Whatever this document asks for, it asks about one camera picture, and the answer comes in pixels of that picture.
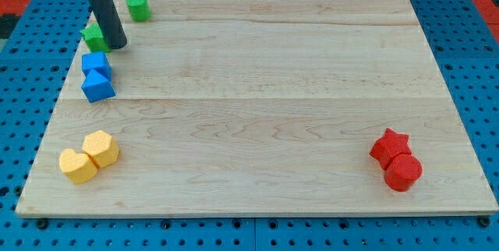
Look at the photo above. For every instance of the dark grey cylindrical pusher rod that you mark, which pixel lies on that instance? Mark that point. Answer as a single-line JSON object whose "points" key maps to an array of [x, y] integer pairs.
{"points": [[108, 20]]}

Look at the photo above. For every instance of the red star block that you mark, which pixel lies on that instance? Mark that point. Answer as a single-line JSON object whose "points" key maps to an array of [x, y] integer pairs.
{"points": [[389, 146]]}

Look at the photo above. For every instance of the blue triangle block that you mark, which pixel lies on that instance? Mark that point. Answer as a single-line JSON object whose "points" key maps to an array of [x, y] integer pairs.
{"points": [[97, 87]]}

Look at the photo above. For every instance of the blue cube block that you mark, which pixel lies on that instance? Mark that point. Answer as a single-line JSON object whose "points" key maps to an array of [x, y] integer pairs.
{"points": [[98, 62]]}

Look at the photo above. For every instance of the yellow hexagon block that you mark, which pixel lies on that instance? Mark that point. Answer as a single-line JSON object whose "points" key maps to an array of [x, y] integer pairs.
{"points": [[101, 148]]}

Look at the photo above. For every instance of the red cylinder block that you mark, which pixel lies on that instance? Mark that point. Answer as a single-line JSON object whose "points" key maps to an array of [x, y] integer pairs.
{"points": [[403, 172]]}

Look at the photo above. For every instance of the yellow heart block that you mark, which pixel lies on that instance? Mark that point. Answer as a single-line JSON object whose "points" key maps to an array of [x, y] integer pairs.
{"points": [[77, 167]]}

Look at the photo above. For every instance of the light wooden board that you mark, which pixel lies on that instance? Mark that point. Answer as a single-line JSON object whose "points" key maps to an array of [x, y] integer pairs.
{"points": [[262, 108]]}

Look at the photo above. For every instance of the green star block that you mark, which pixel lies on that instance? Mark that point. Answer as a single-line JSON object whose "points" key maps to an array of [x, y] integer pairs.
{"points": [[94, 39]]}

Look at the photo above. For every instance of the green cylinder block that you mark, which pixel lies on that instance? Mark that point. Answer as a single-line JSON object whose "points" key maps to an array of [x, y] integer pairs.
{"points": [[138, 9]]}

